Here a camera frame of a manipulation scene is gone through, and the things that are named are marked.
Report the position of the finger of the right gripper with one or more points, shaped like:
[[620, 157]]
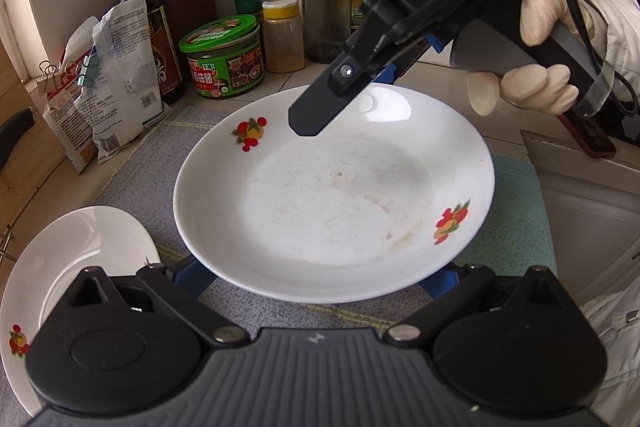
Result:
[[326, 98], [403, 62]]

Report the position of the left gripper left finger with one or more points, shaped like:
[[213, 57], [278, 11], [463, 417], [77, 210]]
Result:
[[176, 290]]

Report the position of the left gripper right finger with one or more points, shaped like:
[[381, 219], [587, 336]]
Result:
[[455, 292]]

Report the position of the white plate fruit decal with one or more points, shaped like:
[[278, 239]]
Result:
[[390, 192]]

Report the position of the right white sleeve forearm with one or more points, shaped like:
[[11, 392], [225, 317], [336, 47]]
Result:
[[615, 26]]

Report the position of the right gloved hand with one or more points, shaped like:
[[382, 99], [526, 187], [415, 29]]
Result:
[[546, 90]]

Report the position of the yellow lid spice jar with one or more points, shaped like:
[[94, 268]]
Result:
[[283, 36]]

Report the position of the grey checked dish mat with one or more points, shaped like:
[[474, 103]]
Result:
[[140, 180]]

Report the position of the red cap glass bottle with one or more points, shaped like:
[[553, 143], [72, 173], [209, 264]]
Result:
[[326, 28]]

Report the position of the green lid sauce jar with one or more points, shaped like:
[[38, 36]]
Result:
[[225, 56]]

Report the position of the green cap small jar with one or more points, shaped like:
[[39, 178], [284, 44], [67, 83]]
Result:
[[249, 7]]

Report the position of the teal cloth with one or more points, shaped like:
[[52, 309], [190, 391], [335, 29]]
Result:
[[516, 232]]

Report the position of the dark soy sauce bottle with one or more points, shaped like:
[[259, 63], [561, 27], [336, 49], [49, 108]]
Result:
[[168, 73]]

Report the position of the white plastic seasoning bag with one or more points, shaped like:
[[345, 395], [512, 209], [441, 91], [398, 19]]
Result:
[[119, 96]]

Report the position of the red white clipped bag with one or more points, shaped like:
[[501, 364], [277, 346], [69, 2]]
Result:
[[61, 89]]

